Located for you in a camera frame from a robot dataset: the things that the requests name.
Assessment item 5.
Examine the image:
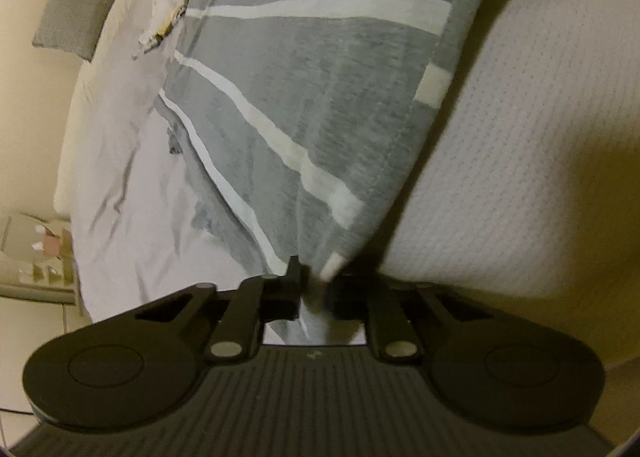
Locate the small shelf organiser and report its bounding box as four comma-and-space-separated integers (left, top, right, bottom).
1, 213, 81, 305

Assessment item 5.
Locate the grey white striped shirt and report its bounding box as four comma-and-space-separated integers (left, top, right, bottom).
155, 0, 481, 345

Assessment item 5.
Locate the light grey bed sheet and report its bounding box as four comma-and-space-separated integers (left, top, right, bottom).
70, 0, 639, 368

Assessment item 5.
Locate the grey knitted cushion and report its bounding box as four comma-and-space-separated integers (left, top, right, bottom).
32, 0, 115, 61

